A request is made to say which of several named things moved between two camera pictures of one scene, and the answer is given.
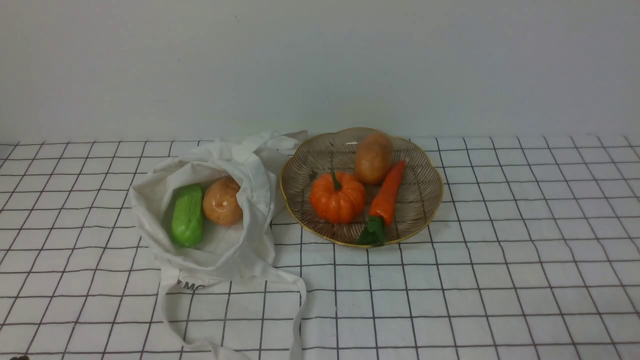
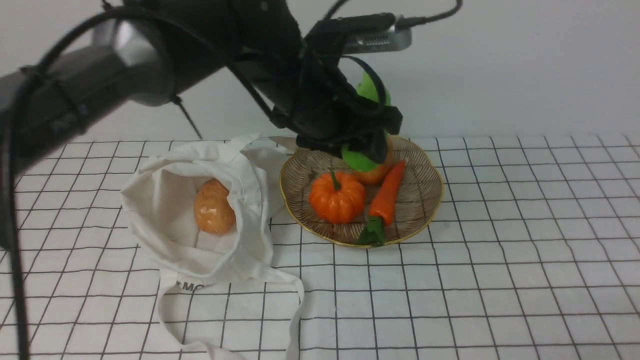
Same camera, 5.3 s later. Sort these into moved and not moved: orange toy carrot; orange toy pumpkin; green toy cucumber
Moved: green toy cucumber
Not moved: orange toy pumpkin; orange toy carrot
